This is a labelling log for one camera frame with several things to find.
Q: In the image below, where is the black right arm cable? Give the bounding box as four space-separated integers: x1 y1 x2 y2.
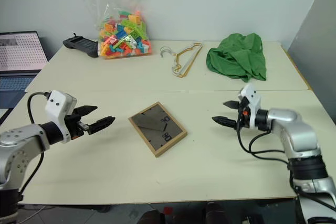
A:
235 123 291 164

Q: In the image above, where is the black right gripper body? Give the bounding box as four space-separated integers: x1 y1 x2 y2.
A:
236 96 250 130

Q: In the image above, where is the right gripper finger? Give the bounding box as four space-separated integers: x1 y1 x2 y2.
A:
223 100 240 110
212 115 237 130

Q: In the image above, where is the black handheld controller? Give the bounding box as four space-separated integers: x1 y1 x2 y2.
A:
62 33 100 58

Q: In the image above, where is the crumpled green cloth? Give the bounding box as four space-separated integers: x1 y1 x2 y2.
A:
205 33 267 83

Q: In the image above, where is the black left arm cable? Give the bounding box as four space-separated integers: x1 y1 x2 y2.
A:
19 91 51 194

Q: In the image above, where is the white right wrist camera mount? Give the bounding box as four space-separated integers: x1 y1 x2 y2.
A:
237 83 263 130

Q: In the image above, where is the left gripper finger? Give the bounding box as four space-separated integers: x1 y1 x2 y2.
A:
88 115 117 134
74 105 99 117

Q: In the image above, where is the yellow wire clothes hanger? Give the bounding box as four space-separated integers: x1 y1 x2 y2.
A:
174 42 203 79

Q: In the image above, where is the white wire clothes hanger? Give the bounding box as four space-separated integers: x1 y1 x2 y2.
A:
160 41 204 76

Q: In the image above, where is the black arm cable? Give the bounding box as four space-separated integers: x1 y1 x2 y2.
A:
235 123 291 164
19 91 51 194

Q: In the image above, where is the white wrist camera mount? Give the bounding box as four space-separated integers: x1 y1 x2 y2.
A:
44 90 78 144
237 83 263 130

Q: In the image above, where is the grey partition panel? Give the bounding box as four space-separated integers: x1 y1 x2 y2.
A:
287 0 336 126

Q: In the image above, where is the wooden framed square clock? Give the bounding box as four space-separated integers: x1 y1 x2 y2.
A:
128 101 188 158

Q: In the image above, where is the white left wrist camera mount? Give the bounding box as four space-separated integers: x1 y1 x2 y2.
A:
44 90 78 144

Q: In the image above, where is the clear bag of coloured bricks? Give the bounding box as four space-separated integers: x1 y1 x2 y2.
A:
78 0 154 60

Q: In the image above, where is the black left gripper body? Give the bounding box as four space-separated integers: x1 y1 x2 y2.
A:
64 112 91 141

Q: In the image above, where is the open laptop computer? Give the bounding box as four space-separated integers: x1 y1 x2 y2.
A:
0 30 49 110

